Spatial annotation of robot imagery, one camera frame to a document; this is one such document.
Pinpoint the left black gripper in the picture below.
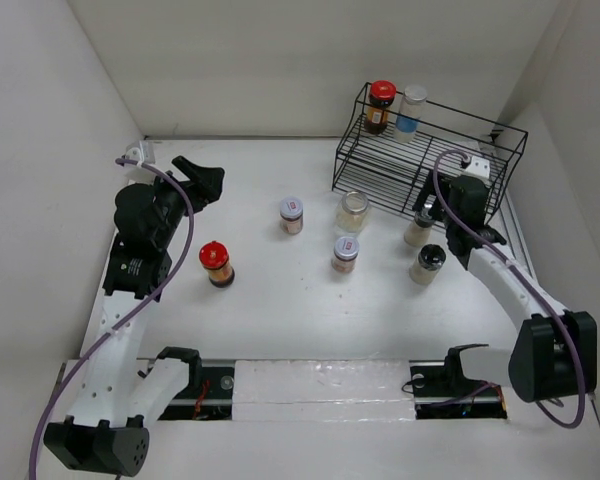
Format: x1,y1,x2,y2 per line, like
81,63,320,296
140,157,222,249

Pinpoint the black knob grinder bottle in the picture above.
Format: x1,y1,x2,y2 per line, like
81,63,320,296
403,209,435,248

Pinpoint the black cap grinder bottle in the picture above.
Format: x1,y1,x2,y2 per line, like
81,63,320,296
409,244,446,285

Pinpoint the red lid sauce jar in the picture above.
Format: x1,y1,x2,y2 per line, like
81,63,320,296
364,80,397,135
198,241,235,288

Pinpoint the clear glass jar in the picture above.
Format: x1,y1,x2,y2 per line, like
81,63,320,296
335,190,371,236

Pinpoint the white lid spice jar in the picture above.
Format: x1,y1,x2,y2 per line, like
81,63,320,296
279,196,304,235
331,236,360,274

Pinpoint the blue label clear bottle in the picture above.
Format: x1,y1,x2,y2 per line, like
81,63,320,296
394,84,428,143

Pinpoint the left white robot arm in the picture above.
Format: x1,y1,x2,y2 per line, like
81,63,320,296
28,156,225,478

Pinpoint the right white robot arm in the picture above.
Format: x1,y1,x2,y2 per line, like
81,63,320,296
416,171,597,403

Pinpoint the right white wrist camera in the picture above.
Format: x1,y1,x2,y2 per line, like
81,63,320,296
461,155,491,182

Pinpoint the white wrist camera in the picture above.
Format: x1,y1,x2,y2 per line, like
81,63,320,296
123,140,155,182
461,155,491,182

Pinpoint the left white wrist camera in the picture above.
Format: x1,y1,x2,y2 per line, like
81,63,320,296
123,140,155,182

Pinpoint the black wire rack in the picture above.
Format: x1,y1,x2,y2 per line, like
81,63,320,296
331,82,529,224

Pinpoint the black mounting rail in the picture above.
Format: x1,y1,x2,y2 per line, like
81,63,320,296
161,360,508,421

